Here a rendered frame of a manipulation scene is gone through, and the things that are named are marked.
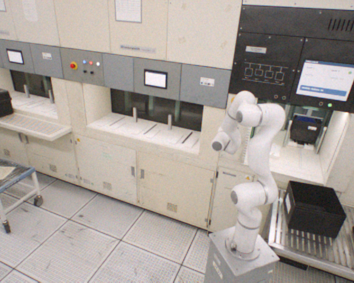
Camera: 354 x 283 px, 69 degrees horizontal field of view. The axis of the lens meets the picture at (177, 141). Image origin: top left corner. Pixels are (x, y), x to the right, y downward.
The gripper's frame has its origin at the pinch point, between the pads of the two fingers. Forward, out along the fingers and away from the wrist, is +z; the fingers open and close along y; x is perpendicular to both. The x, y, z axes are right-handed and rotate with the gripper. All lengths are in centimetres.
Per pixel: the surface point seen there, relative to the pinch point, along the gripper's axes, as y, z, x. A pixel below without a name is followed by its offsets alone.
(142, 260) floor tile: -48, -37, -120
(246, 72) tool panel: 4.2, 12.4, 35.8
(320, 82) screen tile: 49, 12, 36
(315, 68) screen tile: 44, 12, 43
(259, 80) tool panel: 13.3, 12.4, 32.2
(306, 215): 57, -30, -31
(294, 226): 53, -31, -41
